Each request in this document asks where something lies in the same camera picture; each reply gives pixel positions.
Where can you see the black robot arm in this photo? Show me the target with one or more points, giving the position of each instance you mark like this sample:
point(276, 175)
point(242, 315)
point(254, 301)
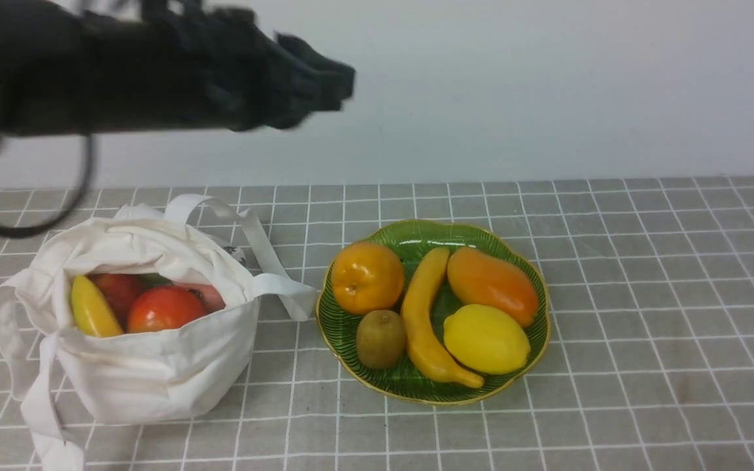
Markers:
point(64, 73)

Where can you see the red tomato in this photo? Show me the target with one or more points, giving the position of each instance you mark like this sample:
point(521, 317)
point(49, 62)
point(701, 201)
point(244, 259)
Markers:
point(164, 307)

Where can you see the brown kiwi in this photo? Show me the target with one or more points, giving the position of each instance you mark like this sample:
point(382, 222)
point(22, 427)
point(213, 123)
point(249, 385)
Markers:
point(381, 339)

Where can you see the red apple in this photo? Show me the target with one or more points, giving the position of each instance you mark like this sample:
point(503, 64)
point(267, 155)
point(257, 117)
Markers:
point(121, 291)

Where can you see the yellow banana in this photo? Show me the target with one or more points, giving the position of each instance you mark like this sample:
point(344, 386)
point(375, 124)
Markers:
point(426, 352)

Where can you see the yellow mango slice fruit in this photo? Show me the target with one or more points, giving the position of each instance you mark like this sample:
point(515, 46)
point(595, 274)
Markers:
point(92, 312)

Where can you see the pink peach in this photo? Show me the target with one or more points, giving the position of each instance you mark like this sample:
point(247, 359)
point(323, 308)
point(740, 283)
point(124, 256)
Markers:
point(209, 295)

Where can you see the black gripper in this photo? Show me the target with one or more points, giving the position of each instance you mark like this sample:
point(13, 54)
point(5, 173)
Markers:
point(218, 70)

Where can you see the yellow lemon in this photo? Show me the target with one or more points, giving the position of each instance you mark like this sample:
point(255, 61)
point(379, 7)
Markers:
point(486, 339)

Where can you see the orange papaya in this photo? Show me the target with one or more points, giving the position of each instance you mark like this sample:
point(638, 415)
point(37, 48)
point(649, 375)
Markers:
point(480, 278)

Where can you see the white cloth tote bag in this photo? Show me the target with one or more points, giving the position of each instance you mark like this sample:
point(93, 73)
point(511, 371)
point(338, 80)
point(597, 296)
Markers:
point(135, 379)

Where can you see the orange mandarin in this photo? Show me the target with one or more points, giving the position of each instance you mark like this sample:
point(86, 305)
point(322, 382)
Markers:
point(366, 277)

